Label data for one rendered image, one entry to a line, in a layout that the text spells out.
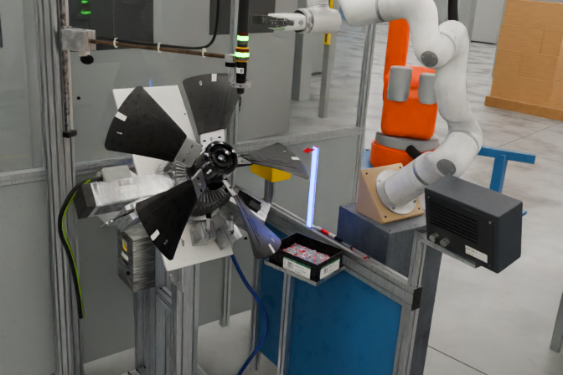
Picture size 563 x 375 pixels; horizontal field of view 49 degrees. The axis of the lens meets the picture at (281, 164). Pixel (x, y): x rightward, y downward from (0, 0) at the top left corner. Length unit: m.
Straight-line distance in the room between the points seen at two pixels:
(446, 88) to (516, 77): 7.83
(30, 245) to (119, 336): 0.66
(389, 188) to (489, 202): 0.66
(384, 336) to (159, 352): 0.96
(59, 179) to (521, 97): 8.19
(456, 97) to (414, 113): 3.72
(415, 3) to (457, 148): 0.50
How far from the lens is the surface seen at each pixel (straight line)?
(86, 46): 2.28
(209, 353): 3.16
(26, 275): 2.75
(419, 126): 5.78
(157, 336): 2.64
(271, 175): 2.49
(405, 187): 2.31
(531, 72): 9.78
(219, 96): 2.15
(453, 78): 2.03
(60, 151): 2.42
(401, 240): 2.32
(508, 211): 1.76
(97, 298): 2.91
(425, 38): 1.93
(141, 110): 1.99
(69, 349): 2.79
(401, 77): 5.64
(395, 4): 1.98
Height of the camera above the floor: 1.82
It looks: 18 degrees down
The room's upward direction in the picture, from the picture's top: 4 degrees clockwise
